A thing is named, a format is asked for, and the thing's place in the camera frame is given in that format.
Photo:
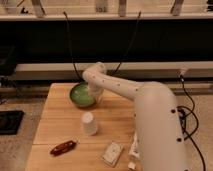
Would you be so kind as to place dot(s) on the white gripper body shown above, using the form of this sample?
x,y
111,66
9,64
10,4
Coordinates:
x,y
96,92

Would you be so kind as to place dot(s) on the green ceramic bowl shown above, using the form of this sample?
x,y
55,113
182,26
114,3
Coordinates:
x,y
79,95

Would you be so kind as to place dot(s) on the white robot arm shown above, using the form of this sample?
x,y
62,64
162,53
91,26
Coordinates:
x,y
159,135

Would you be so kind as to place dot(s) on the white paper cup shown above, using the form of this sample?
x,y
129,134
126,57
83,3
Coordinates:
x,y
88,124

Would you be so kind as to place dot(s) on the small white packet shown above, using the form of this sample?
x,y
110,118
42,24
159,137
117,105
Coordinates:
x,y
112,153

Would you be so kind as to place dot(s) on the blue controller box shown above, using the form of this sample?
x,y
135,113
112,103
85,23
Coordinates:
x,y
182,117

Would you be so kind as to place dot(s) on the black floor mat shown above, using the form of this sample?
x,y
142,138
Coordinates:
x,y
10,121

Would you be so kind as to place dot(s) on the black equipment at left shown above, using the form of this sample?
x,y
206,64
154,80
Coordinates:
x,y
8,60

